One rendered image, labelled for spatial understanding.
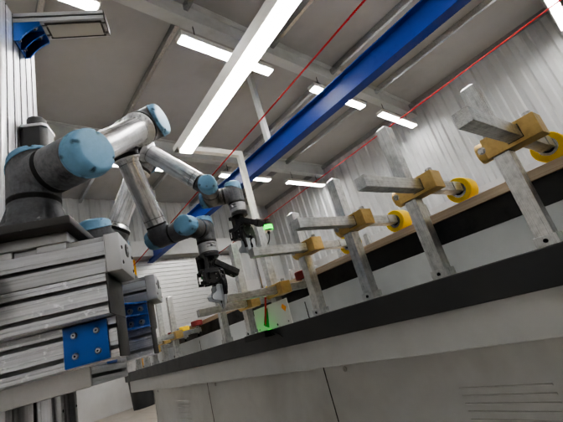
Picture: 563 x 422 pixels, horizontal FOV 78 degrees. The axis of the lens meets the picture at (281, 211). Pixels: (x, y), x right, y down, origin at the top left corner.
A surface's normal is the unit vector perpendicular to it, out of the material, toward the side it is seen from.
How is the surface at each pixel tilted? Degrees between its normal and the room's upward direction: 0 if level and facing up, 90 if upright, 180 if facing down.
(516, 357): 90
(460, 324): 90
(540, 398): 90
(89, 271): 90
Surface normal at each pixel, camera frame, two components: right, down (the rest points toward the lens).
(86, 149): 0.90, -0.29
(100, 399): 0.62, -0.41
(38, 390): 0.17, -0.37
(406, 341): -0.79, 0.01
